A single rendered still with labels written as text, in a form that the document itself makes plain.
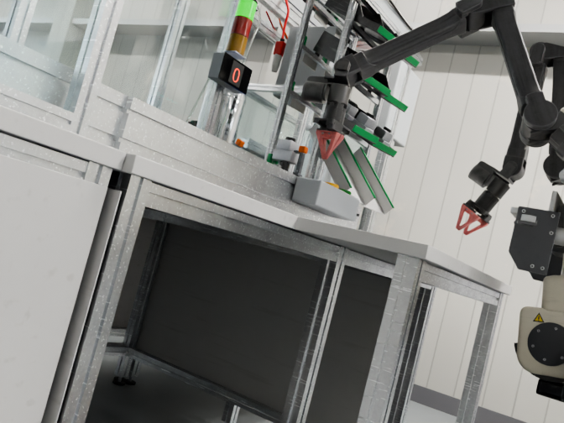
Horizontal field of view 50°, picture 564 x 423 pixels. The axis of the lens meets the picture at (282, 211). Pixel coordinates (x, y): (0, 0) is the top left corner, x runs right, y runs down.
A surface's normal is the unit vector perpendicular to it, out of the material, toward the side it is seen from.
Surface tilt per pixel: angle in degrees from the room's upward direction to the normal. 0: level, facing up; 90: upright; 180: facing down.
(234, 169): 90
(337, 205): 90
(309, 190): 90
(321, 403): 90
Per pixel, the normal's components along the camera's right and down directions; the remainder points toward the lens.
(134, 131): 0.80, 0.17
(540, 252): -0.50, -0.19
